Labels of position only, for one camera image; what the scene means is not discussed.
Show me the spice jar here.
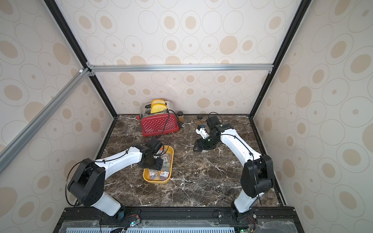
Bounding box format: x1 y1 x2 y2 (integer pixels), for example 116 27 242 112
197 115 204 126
177 111 184 124

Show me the yellow storage tray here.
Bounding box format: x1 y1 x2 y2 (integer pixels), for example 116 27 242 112
143 146 174 184

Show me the yellow toast slice front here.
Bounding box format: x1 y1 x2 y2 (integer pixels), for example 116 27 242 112
151 103 168 114

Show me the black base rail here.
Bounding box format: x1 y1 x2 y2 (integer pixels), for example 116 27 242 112
54 206 304 233

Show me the horizontal aluminium rail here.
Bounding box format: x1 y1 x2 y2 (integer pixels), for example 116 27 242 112
89 64 274 72

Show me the yellow toast slice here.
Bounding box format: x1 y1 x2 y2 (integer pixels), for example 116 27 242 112
151 103 168 114
151 99 167 107

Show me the yellow toast slice rear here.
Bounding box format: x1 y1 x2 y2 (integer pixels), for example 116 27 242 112
151 99 167 107

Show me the left spice jar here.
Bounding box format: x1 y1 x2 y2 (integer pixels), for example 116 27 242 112
177 111 184 124

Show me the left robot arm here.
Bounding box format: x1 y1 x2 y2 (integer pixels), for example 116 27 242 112
66 138 167 223

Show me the paper clip box in tray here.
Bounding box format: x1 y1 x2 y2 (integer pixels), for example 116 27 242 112
159 170 170 181

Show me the right spice jar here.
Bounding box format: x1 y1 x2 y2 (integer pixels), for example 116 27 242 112
197 115 204 126

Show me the left aluminium rail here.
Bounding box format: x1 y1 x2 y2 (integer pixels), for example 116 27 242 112
1 68 89 172

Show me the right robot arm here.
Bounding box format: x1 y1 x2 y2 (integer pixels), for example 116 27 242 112
193 115 275 213

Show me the red toaster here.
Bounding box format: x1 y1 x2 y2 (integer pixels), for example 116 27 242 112
139 101 180 137

